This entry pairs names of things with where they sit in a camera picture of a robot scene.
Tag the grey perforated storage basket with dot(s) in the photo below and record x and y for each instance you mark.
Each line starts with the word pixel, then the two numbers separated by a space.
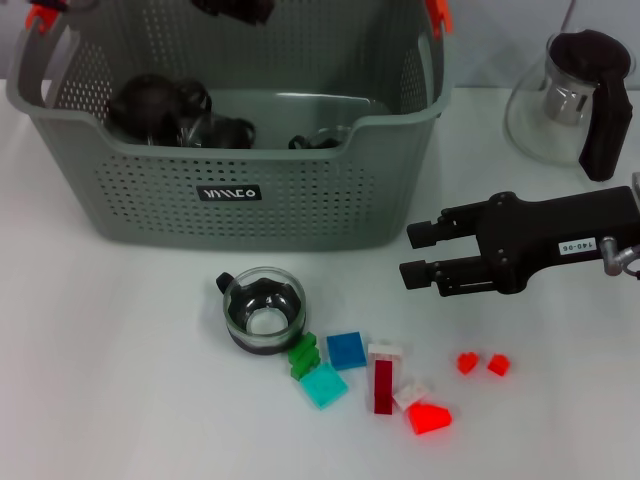
pixel 300 200

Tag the blue square toy block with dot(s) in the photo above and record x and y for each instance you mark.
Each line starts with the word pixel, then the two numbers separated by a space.
pixel 346 351

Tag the small red notched block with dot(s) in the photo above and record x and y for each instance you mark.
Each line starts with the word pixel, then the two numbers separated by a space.
pixel 467 363

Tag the green toy block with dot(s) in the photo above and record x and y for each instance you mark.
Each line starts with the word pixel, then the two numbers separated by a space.
pixel 305 357

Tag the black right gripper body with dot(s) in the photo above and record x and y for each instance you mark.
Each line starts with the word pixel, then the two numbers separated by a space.
pixel 540 230

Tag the black clay teapot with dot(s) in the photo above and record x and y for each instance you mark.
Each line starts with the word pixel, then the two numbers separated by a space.
pixel 145 110

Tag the large red toy block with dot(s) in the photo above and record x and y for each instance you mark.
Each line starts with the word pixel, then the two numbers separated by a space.
pixel 429 419

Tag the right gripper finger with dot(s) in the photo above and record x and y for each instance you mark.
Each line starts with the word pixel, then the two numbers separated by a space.
pixel 422 234
pixel 415 275

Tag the small white toy block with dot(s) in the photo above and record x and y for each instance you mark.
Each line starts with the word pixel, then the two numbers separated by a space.
pixel 410 392

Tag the dark red toy block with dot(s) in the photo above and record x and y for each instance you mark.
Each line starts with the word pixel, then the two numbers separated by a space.
pixel 384 390

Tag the small red cube block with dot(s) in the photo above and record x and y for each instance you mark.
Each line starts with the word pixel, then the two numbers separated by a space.
pixel 499 366

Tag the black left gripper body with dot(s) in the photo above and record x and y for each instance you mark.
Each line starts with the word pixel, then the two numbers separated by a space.
pixel 235 10

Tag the long white toy block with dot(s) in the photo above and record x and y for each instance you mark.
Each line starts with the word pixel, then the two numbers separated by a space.
pixel 385 349

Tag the teal square toy block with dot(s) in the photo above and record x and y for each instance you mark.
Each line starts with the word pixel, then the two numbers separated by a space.
pixel 324 386

